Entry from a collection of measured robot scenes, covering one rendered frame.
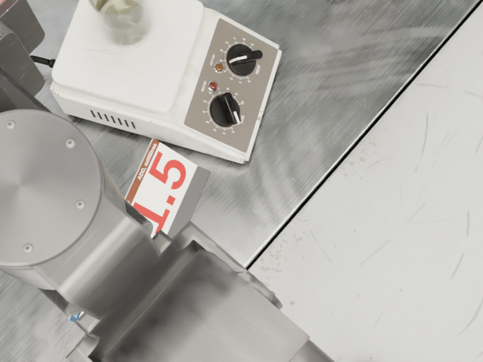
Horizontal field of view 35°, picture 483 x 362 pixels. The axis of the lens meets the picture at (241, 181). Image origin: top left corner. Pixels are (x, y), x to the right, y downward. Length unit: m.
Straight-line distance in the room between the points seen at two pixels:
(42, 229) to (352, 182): 0.56
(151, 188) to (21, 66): 0.38
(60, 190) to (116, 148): 0.54
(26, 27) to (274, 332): 0.21
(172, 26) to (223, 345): 0.47
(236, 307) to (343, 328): 0.45
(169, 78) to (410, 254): 0.29
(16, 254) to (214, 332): 0.10
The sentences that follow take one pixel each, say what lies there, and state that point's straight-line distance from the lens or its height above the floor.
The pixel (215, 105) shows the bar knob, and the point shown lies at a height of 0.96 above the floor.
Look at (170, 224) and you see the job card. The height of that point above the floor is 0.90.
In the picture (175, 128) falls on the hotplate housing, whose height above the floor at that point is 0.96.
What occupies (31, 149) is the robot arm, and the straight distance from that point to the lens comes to 0.28.
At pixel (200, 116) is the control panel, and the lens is 0.75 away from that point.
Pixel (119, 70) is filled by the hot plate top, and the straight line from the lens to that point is 0.74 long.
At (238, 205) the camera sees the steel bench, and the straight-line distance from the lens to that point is 0.78.
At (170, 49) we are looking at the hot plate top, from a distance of 0.75.
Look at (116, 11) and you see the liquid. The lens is 0.73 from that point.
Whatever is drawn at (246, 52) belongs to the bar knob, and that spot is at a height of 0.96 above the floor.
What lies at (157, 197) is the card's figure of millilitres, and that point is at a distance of 0.77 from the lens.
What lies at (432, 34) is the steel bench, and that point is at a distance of 0.87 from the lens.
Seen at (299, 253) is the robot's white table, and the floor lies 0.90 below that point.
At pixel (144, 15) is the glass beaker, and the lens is 0.72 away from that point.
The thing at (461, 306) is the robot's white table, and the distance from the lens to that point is 0.79.
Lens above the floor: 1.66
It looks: 75 degrees down
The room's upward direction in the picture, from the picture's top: straight up
